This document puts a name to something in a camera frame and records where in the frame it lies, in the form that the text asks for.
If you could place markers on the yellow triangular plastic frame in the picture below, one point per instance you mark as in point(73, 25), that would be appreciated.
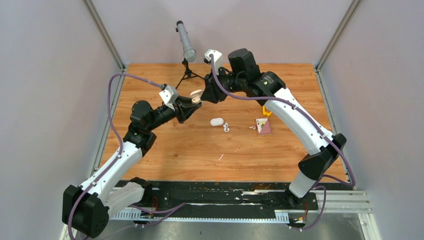
point(265, 112)

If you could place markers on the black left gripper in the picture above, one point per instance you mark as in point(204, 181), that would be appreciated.
point(184, 107)

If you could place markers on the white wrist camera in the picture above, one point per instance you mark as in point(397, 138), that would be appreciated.
point(215, 59)
point(169, 96)

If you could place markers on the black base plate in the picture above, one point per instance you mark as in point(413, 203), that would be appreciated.
point(225, 199)

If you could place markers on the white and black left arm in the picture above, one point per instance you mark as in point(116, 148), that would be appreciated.
point(88, 207)

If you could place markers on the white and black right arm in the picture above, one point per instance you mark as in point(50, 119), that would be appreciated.
point(245, 81)

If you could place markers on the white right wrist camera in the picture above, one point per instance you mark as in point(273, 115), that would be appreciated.
point(215, 59)

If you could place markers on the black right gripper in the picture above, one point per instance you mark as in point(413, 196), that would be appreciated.
point(212, 92)

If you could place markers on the white gold-trimmed earbud case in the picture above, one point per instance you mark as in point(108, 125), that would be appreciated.
point(196, 96)

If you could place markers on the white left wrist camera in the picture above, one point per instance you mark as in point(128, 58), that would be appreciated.
point(169, 96)

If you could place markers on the black microphone tripod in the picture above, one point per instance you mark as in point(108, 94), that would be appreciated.
point(188, 73)

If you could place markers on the white oval earbud case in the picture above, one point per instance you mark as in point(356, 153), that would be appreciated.
point(215, 122)

